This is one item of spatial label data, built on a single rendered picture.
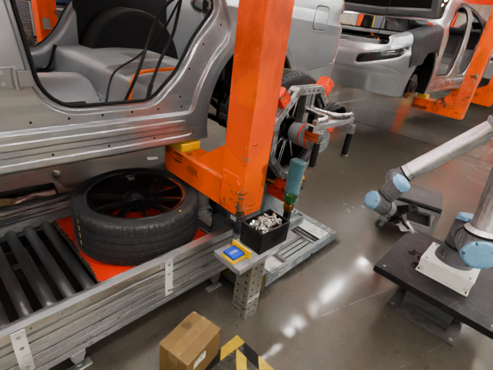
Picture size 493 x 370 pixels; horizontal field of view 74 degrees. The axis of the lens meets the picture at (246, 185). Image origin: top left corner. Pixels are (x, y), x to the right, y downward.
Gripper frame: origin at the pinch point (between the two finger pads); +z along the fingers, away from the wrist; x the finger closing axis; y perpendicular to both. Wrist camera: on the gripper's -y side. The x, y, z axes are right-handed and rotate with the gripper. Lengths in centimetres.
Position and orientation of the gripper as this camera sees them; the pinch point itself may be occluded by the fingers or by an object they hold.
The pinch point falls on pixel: (413, 220)
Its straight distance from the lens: 204.4
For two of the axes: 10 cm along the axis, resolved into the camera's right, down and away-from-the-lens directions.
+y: -6.1, 3.4, 7.2
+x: -0.9, 8.7, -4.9
